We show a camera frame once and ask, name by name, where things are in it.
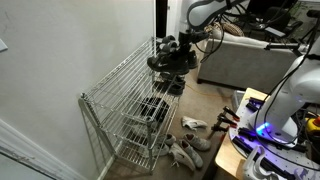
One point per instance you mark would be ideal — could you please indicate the white nike sneaker upright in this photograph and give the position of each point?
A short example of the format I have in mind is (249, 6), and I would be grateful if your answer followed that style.
(197, 142)

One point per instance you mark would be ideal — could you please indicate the black shoe shelf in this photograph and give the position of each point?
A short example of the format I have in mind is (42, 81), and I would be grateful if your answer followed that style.
(154, 106)
(171, 84)

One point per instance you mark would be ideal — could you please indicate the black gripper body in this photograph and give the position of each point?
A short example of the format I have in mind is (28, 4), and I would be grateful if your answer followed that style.
(192, 37)

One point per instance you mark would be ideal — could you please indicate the grey sneaker orange insole right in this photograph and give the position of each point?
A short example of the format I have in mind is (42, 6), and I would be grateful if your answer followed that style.
(181, 157)

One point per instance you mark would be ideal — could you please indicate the grey sandal on top shelf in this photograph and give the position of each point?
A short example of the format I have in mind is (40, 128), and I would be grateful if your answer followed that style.
(168, 44)

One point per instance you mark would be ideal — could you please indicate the red emergency stop button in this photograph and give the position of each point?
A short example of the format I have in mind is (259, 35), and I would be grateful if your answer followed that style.
(313, 125)

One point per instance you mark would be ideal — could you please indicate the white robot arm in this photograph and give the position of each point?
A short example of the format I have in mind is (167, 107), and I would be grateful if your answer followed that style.
(300, 85)

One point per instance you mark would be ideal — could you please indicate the wooden table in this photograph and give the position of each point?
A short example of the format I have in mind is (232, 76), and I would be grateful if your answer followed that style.
(228, 159)

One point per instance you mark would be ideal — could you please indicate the grey sofa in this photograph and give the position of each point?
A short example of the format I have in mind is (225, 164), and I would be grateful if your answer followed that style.
(242, 62)

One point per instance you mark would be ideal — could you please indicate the white sneaker on floor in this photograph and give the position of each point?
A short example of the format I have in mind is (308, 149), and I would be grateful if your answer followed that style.
(158, 150)
(167, 139)

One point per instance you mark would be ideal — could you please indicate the grey sneaker orange insole left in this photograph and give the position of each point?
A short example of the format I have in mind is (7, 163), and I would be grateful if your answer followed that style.
(195, 157)

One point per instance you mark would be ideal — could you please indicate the white nike sneaker lying sideways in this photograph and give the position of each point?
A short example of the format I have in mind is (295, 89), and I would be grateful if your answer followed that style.
(193, 124)

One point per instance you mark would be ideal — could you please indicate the white vr controller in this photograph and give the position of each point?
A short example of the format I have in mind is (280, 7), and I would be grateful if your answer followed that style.
(252, 168)

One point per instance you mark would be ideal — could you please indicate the silver wire shoe rack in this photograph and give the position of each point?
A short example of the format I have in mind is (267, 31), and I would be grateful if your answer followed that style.
(113, 106)

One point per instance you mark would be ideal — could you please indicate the black orange clamp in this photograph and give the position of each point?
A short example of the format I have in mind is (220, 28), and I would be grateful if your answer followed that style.
(229, 117)

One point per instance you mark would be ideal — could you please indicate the white sneaker on floor right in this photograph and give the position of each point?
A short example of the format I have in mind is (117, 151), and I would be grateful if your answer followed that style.
(158, 150)

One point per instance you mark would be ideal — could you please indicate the black nike sneaker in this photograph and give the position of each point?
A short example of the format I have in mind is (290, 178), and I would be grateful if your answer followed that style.
(192, 60)
(178, 66)

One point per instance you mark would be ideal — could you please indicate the white sneaker on floor left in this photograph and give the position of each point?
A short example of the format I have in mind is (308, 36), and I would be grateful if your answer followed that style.
(167, 139)

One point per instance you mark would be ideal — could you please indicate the grey sneaker orange insole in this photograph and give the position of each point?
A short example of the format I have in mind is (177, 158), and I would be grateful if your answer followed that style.
(195, 157)
(181, 157)

